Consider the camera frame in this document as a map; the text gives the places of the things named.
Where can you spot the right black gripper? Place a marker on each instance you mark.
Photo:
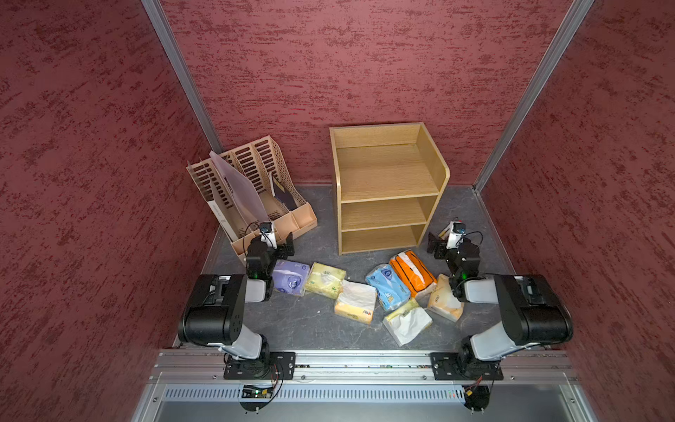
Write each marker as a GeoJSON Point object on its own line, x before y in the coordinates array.
{"type": "Point", "coordinates": [441, 246]}

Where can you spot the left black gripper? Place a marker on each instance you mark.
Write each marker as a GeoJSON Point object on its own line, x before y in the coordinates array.
{"type": "Point", "coordinates": [281, 248]}

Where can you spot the purple tissue pack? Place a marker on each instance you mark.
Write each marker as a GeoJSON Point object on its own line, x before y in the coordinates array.
{"type": "Point", "coordinates": [289, 277]}

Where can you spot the yellow green tissue pack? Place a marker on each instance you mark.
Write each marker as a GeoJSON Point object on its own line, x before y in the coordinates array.
{"type": "Point", "coordinates": [325, 280]}

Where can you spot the small beige tissue box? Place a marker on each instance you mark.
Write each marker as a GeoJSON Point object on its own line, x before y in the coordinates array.
{"type": "Point", "coordinates": [443, 301]}

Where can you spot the blue tissue pack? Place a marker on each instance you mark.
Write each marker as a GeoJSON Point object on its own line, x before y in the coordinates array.
{"type": "Point", "coordinates": [391, 291]}

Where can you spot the white yellow tissue pack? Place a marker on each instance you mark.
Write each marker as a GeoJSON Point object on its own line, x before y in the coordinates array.
{"type": "Point", "coordinates": [407, 322]}

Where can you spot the orange white tissue box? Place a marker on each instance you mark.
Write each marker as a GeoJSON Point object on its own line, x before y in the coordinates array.
{"type": "Point", "coordinates": [356, 301]}

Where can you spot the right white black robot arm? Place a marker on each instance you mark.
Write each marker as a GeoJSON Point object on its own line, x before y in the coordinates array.
{"type": "Point", "coordinates": [531, 314]}

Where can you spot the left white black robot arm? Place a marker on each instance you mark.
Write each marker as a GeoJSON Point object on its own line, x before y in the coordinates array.
{"type": "Point", "coordinates": [214, 316]}

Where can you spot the wooden three-tier shelf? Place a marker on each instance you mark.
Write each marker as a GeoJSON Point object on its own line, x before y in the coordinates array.
{"type": "Point", "coordinates": [388, 181]}

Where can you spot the lavender paper folder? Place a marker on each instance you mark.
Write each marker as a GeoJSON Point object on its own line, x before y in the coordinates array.
{"type": "Point", "coordinates": [243, 193]}

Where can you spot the wooden slotted desk organizer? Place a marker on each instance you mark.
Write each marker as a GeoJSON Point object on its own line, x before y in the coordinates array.
{"type": "Point", "coordinates": [261, 162]}

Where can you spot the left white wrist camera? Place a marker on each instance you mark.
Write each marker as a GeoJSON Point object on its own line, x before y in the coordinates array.
{"type": "Point", "coordinates": [267, 233]}

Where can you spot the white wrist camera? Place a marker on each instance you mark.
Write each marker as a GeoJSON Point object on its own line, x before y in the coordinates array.
{"type": "Point", "coordinates": [267, 233]}
{"type": "Point", "coordinates": [455, 232]}

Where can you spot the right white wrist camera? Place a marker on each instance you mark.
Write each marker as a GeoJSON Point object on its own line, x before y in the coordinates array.
{"type": "Point", "coordinates": [455, 232]}

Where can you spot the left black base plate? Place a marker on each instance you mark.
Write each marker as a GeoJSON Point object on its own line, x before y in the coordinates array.
{"type": "Point", "coordinates": [269, 366]}

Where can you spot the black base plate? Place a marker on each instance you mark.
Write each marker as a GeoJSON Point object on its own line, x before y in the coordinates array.
{"type": "Point", "coordinates": [269, 366]}
{"type": "Point", "coordinates": [463, 367]}

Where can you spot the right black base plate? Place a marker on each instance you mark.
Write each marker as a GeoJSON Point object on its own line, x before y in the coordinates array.
{"type": "Point", "coordinates": [463, 367]}

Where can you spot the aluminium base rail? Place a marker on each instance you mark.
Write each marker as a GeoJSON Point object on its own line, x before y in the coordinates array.
{"type": "Point", "coordinates": [527, 367]}

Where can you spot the right corner aluminium post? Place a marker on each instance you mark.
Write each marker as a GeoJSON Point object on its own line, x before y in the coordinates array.
{"type": "Point", "coordinates": [572, 20]}

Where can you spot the corner aluminium post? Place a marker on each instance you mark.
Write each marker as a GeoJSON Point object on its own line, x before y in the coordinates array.
{"type": "Point", "coordinates": [163, 30]}
{"type": "Point", "coordinates": [572, 20]}

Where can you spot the left corner aluminium post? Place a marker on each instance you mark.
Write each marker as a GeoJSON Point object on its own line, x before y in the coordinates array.
{"type": "Point", "coordinates": [163, 30]}

